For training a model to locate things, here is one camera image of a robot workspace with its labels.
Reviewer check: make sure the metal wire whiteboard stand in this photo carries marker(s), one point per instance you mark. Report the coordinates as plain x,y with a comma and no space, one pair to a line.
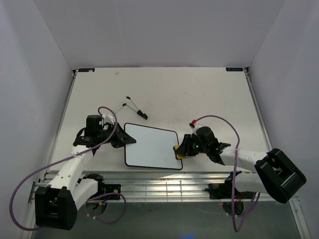
127,102

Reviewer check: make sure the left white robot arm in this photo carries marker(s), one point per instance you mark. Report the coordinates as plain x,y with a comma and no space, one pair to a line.
57,203

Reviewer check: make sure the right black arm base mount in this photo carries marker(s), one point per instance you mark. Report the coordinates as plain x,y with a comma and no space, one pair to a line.
219,190

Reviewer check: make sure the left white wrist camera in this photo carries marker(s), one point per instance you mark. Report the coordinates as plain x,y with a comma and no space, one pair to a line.
108,118

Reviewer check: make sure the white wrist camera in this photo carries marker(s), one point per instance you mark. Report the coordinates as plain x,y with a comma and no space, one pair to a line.
194,124
108,118

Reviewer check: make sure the small black-framed whiteboard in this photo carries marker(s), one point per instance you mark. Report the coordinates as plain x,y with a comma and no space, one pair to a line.
153,148

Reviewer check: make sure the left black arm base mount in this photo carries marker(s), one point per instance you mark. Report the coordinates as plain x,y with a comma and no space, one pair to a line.
111,188

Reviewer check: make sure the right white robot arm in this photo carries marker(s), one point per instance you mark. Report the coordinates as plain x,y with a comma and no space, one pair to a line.
271,173

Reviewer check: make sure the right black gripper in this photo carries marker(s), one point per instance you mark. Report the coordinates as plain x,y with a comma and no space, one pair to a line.
185,148

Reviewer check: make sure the left blue table label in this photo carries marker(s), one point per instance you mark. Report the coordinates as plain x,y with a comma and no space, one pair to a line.
86,70

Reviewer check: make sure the right blue table label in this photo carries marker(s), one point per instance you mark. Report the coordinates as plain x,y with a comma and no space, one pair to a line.
234,69

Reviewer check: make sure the yellow black whiteboard eraser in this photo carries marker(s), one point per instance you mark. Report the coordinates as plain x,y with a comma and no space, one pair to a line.
178,156

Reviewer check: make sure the aluminium table frame rail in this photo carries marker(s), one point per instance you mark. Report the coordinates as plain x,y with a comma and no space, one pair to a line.
171,97

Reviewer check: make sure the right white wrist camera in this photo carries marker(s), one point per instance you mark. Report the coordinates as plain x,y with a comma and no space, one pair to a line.
194,124

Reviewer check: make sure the blue table label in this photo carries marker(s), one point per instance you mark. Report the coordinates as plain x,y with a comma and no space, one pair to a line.
86,70
234,69

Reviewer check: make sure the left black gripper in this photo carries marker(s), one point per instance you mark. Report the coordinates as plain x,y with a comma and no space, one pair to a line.
124,138

